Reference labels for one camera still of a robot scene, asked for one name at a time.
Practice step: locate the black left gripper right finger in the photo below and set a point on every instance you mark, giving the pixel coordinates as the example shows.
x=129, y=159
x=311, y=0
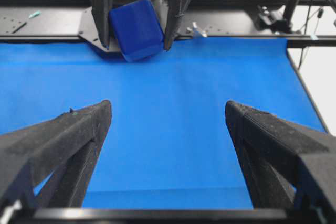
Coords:
x=284, y=164

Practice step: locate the black aluminium table frame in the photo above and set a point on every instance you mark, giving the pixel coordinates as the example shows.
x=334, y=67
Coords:
x=47, y=21

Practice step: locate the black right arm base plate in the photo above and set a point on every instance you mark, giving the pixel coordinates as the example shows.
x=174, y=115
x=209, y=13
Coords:
x=90, y=33

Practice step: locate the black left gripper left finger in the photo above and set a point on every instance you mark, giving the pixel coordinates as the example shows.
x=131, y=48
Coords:
x=50, y=164

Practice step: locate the blue table cloth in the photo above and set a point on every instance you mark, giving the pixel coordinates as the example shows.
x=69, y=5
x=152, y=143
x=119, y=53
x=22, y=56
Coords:
x=168, y=146

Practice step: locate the blue block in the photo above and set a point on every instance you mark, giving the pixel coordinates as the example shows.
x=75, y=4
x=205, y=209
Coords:
x=137, y=30

